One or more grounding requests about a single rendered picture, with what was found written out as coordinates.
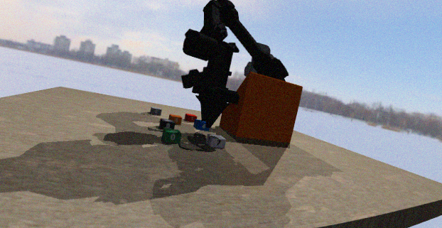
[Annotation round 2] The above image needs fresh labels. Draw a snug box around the blue block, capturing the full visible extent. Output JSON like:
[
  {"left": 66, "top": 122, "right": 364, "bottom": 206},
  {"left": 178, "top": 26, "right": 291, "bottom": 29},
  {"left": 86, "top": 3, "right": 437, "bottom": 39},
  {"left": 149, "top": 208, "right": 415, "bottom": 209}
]
[{"left": 193, "top": 119, "right": 209, "bottom": 131}]

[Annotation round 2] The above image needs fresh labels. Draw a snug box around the green block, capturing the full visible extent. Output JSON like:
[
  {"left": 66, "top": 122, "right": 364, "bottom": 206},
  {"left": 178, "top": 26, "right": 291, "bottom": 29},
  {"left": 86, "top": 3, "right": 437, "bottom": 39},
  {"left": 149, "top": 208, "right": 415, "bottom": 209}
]
[{"left": 162, "top": 128, "right": 182, "bottom": 143}]

